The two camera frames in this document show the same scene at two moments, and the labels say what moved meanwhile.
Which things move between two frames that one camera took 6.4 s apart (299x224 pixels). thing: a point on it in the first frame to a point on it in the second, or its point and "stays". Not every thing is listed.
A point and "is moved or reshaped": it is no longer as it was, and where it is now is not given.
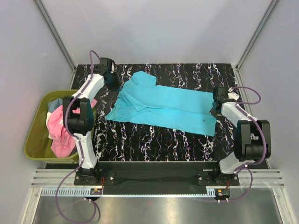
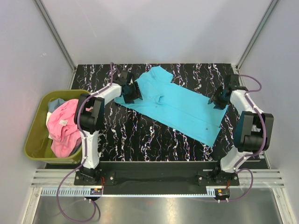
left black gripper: x=117 y=85 to x=135 y=95
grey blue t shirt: x=52 y=105 stays
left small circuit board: x=95 y=191 stays
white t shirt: x=48 y=114 stays
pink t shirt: x=63 y=143 stays
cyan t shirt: x=140 y=100 is moved or reshaped
